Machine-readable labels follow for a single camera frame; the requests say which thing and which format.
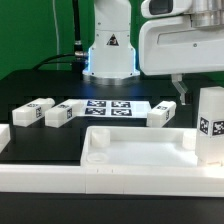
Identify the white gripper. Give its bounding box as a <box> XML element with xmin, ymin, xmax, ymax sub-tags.
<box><xmin>139</xmin><ymin>16</ymin><xmax>224</xmax><ymax>105</ymax></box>

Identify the white desk top tray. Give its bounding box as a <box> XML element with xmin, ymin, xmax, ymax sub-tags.
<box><xmin>79</xmin><ymin>125</ymin><xmax>224</xmax><ymax>168</ymax></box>

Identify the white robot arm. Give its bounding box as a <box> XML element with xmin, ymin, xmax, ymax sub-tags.
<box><xmin>83</xmin><ymin>0</ymin><xmax>224</xmax><ymax>103</ymax></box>

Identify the white marker sheet with tags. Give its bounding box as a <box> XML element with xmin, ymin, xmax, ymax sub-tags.
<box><xmin>78</xmin><ymin>99</ymin><xmax>151</xmax><ymax>118</ymax></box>

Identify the white front fence bar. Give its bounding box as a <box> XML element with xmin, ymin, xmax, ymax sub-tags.
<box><xmin>0</xmin><ymin>164</ymin><xmax>224</xmax><ymax>197</ymax></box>

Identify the white fence bar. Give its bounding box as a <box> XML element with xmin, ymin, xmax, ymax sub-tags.
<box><xmin>0</xmin><ymin>124</ymin><xmax>11</xmax><ymax>153</ymax></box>
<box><xmin>0</xmin><ymin>164</ymin><xmax>224</xmax><ymax>197</ymax></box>

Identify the white left fence bar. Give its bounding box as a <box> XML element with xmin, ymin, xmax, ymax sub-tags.
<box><xmin>0</xmin><ymin>124</ymin><xmax>11</xmax><ymax>153</ymax></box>

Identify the black cable post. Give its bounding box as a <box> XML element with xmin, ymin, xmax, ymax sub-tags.
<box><xmin>72</xmin><ymin>0</ymin><xmax>84</xmax><ymax>78</ymax></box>

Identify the black thick cable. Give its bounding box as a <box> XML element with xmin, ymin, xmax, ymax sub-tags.
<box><xmin>31</xmin><ymin>53</ymin><xmax>88</xmax><ymax>71</ymax></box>

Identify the thin white cable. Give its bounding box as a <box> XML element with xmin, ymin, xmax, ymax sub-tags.
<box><xmin>52</xmin><ymin>0</ymin><xmax>61</xmax><ymax>71</ymax></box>

